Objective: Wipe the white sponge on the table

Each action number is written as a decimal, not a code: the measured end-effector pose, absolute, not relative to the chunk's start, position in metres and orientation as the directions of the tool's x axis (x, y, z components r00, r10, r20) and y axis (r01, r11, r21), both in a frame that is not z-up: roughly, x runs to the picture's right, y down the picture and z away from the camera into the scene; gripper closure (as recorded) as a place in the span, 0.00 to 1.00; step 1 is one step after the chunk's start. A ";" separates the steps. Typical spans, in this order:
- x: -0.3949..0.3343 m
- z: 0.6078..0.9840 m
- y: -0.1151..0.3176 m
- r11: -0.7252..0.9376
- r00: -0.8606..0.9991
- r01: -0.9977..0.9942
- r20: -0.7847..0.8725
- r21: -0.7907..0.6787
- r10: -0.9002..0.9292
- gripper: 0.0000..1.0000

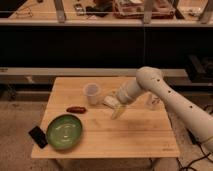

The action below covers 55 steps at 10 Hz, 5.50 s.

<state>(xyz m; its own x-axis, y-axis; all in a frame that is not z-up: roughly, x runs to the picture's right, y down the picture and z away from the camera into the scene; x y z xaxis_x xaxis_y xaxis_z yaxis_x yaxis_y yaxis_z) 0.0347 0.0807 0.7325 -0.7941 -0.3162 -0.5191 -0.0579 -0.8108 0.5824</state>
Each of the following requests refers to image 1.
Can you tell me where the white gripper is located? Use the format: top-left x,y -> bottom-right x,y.
111,79 -> 140,120

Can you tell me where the white sponge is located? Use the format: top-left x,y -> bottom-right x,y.
103,96 -> 118,108

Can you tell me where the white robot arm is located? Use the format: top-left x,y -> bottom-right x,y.
116,67 -> 213,153

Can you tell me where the wooden table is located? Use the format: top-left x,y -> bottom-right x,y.
31,77 -> 180,159

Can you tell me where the clear plastic cup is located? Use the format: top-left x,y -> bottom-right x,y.
83,83 -> 101,105

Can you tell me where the brown sausage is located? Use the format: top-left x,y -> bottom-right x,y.
66,106 -> 87,114

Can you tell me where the green bowl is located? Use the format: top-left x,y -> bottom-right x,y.
46,114 -> 83,150

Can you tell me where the black phone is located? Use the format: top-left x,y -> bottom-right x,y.
29,126 -> 48,149

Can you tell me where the basket on shelf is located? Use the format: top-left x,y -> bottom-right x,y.
113,0 -> 175,19

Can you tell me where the black cable on floor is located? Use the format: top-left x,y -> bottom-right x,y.
176,133 -> 213,171

